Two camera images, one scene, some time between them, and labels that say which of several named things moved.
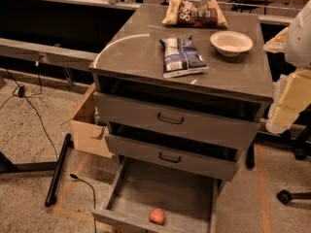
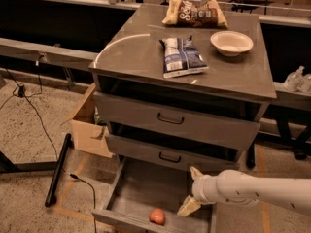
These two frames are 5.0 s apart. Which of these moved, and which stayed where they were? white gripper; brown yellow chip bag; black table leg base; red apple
Moved: white gripper
Stayed: black table leg base; brown yellow chip bag; red apple
